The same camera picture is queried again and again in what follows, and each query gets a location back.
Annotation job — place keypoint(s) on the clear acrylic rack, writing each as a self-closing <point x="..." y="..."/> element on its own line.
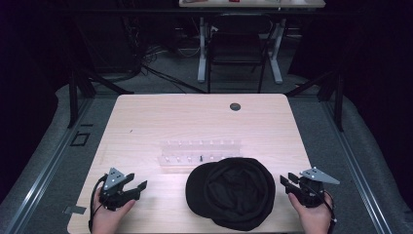
<point x="195" y="152"/>

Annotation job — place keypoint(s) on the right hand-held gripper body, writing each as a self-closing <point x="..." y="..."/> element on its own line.
<point x="310" y="193"/>

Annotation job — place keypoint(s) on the black chair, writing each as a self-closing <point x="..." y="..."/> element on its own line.
<point x="235" y="45"/>

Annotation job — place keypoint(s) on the black metal stand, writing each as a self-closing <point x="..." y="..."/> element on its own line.
<point x="338" y="100"/>
<point x="73" y="97"/>

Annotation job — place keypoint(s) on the person's left hand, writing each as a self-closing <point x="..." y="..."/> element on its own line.
<point x="107" y="219"/>

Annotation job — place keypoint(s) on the white-legged desk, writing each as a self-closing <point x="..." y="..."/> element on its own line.
<point x="202" y="61"/>

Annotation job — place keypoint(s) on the person's right hand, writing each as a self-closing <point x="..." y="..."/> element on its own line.
<point x="313" y="219"/>

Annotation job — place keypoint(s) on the grey table grommet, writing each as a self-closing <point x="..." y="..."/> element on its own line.
<point x="235" y="106"/>

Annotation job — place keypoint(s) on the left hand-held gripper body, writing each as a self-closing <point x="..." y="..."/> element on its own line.
<point x="113" y="193"/>

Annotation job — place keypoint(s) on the grey tape strip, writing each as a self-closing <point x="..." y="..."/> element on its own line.
<point x="74" y="209"/>

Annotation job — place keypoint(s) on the black cap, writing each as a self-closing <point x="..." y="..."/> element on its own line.
<point x="232" y="195"/>

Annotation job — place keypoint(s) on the aluminium floor rail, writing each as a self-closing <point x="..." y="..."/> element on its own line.
<point x="355" y="169"/>
<point x="42" y="175"/>

